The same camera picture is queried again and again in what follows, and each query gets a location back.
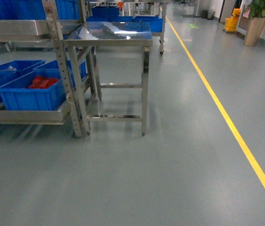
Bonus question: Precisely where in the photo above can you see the blue bin with red bags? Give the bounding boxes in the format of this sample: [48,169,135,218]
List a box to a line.
[0,59,88,111]

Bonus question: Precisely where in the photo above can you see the stainless steel shelf rack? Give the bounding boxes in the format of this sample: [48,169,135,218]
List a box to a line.
[0,0,93,137]

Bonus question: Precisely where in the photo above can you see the stainless steel side table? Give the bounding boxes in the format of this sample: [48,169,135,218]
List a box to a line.
[64,22,153,135]

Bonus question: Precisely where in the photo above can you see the red bubble wrap bags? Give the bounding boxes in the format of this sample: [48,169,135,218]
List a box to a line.
[22,75,59,89]

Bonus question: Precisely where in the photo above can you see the rear steel cart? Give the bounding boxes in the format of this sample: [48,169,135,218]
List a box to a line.
[122,0,170,57]

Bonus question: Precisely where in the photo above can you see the yellow mop bucket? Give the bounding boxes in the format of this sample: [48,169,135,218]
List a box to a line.
[224,8,241,33]

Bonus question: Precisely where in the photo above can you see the potted green plant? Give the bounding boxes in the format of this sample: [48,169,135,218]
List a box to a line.
[244,0,265,47]

